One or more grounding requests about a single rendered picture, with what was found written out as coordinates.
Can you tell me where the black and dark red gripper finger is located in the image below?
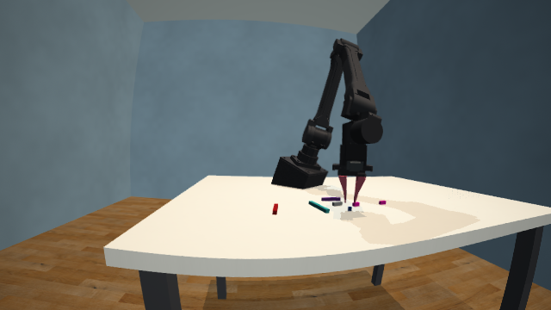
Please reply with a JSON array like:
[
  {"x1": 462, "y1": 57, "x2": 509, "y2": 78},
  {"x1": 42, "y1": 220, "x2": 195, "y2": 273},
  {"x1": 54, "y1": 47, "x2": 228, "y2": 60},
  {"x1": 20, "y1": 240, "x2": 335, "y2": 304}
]
[
  {"x1": 338, "y1": 176, "x2": 347, "y2": 203},
  {"x1": 354, "y1": 177, "x2": 366, "y2": 203}
]

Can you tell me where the turquoise rod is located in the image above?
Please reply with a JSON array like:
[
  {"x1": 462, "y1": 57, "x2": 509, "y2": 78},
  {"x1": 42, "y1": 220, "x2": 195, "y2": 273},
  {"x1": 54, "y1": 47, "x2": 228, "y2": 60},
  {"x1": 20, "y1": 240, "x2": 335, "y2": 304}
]
[{"x1": 308, "y1": 201, "x2": 330, "y2": 214}]

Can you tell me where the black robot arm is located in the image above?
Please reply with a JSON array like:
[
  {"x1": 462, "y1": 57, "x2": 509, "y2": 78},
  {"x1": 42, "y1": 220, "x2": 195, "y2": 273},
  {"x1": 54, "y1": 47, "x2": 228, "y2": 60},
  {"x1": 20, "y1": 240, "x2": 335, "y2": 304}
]
[{"x1": 290, "y1": 38, "x2": 383, "y2": 171}]

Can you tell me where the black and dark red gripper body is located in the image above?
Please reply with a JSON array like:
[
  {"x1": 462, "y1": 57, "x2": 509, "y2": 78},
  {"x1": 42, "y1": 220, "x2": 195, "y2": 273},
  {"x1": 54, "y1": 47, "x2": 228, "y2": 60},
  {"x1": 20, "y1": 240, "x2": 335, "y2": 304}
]
[{"x1": 332, "y1": 164, "x2": 373, "y2": 177}]

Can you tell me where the purple rod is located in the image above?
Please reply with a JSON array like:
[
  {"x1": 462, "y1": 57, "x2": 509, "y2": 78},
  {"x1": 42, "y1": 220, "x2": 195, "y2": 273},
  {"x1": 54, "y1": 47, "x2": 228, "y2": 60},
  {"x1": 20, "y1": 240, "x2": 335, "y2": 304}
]
[{"x1": 321, "y1": 197, "x2": 341, "y2": 202}]

